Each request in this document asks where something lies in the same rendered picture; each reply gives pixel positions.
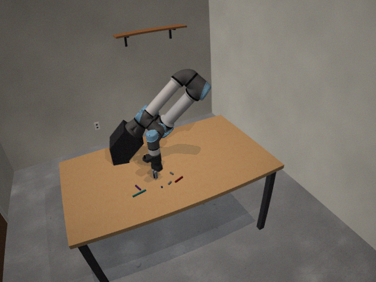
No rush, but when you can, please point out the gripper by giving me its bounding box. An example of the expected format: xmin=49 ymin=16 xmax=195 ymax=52
xmin=142 ymin=147 xmax=163 ymax=179

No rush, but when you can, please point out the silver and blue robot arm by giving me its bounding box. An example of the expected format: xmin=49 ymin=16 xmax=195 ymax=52
xmin=125 ymin=69 xmax=211 ymax=151

